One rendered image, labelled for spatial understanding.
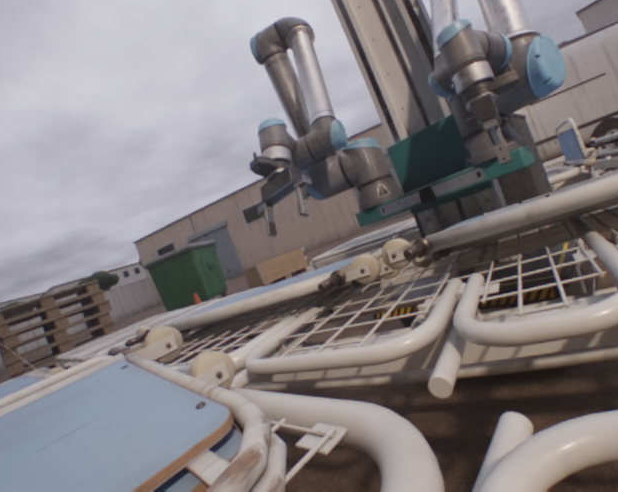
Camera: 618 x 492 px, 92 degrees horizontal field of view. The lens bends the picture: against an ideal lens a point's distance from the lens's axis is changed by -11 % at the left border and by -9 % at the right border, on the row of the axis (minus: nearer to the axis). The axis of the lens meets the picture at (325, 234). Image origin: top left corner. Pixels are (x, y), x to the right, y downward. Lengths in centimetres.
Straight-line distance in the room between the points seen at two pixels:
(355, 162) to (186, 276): 601
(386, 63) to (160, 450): 148
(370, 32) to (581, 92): 700
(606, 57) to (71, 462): 868
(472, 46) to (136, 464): 91
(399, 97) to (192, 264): 593
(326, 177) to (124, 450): 118
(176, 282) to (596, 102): 908
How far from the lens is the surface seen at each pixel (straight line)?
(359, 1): 169
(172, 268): 720
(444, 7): 123
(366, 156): 132
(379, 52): 158
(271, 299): 84
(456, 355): 45
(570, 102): 825
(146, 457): 32
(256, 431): 29
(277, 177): 95
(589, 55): 857
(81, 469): 35
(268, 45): 149
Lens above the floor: 66
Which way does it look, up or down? level
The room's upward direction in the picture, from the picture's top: 21 degrees counter-clockwise
